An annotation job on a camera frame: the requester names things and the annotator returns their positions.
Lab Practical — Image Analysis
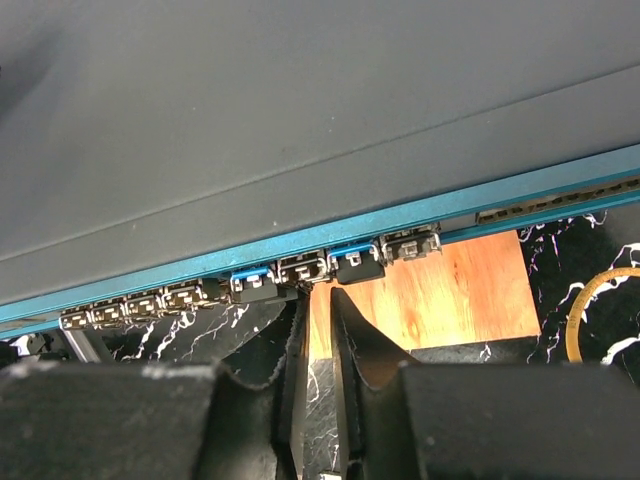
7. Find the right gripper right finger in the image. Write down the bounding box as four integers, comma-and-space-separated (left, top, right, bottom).
330, 288, 639, 479

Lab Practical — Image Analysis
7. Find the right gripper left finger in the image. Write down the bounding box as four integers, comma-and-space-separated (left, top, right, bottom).
1, 298, 309, 479

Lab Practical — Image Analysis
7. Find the wooden base board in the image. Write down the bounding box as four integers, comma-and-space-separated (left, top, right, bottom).
308, 229, 542, 360

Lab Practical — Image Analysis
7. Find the black marble pattern mat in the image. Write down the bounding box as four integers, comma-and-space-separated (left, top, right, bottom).
97, 215, 639, 470

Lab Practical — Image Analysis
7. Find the metal switch support bracket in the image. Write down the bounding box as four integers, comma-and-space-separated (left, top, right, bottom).
61, 330, 115, 363

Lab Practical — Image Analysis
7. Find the yellow network cable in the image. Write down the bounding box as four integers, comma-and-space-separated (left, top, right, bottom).
565, 267, 640, 364

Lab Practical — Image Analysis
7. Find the dark grey network switch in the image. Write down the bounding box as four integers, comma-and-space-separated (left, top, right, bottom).
1, 1, 639, 338

